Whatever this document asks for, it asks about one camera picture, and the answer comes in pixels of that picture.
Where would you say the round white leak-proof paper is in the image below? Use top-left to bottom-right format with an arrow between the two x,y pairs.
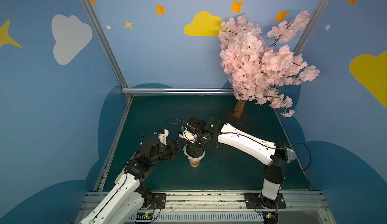
183,145 -> 206,161

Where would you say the printed paper milk tea cup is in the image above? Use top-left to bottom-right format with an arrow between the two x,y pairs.
188,158 -> 201,167

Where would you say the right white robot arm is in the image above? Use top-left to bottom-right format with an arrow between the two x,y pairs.
178,116 -> 295,203

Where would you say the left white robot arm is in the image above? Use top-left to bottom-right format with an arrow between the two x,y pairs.
80,135 -> 182,224

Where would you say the left green circuit board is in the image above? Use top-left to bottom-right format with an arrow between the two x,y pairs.
134,212 -> 156,224

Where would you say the green circuit board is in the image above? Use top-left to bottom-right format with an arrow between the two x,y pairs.
134,212 -> 156,224
262,212 -> 279,224

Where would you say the silver tin can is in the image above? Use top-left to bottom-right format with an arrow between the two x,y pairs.
286,148 -> 296,164

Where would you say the pink cherry blossom tree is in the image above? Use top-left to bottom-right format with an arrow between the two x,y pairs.
218,10 -> 320,123

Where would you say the right green circuit board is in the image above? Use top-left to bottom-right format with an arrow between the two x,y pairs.
262,212 -> 279,224

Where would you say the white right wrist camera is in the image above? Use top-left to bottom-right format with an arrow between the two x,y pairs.
178,125 -> 197,143

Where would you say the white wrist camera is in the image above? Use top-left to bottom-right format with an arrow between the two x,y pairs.
178,125 -> 197,143
157,129 -> 169,145

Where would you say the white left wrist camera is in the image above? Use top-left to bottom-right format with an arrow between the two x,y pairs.
157,129 -> 169,145

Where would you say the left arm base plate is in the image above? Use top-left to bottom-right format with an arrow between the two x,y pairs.
142,193 -> 166,209

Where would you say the left side table rail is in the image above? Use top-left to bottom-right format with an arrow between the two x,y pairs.
93,99 -> 133,192

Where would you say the horizontal aluminium frame rail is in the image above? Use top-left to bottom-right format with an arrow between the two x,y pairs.
122,88 -> 234,95

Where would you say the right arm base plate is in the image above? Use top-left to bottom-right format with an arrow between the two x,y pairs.
244,192 -> 286,209

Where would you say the left aluminium frame post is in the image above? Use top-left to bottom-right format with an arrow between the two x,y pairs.
80,0 -> 133,101

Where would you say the aluminium frame post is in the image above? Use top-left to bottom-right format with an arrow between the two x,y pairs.
80,0 -> 133,101
294,0 -> 331,55

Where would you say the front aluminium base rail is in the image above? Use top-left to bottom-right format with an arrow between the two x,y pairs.
75,190 -> 336,224

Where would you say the right aluminium frame post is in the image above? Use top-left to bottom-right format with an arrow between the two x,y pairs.
294,0 -> 331,55

